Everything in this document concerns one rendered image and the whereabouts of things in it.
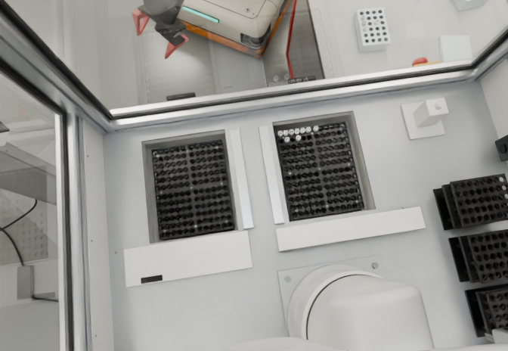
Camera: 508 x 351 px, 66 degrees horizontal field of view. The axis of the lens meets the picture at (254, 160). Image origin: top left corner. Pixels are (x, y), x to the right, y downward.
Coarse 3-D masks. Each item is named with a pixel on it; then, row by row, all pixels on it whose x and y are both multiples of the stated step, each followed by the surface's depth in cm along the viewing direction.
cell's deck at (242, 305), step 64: (192, 128) 95; (256, 128) 95; (384, 128) 95; (448, 128) 94; (128, 192) 91; (256, 192) 91; (384, 192) 91; (256, 256) 87; (320, 256) 87; (384, 256) 87; (448, 256) 87; (128, 320) 84; (192, 320) 84; (256, 320) 84; (448, 320) 83
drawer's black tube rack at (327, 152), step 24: (288, 144) 98; (312, 144) 99; (336, 144) 98; (288, 168) 97; (312, 168) 97; (336, 168) 97; (288, 192) 98; (312, 192) 95; (336, 192) 95; (360, 192) 95; (312, 216) 97
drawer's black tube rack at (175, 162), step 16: (160, 160) 100; (176, 160) 97; (192, 160) 100; (208, 160) 100; (224, 160) 97; (160, 176) 96; (176, 176) 96; (192, 176) 99; (208, 176) 96; (224, 176) 97; (160, 192) 95; (176, 192) 95; (192, 192) 95; (208, 192) 99; (224, 192) 95; (160, 208) 94; (176, 208) 95; (192, 208) 94; (208, 208) 94; (224, 208) 94; (160, 224) 93; (176, 224) 93; (192, 224) 97; (208, 224) 93; (224, 224) 96
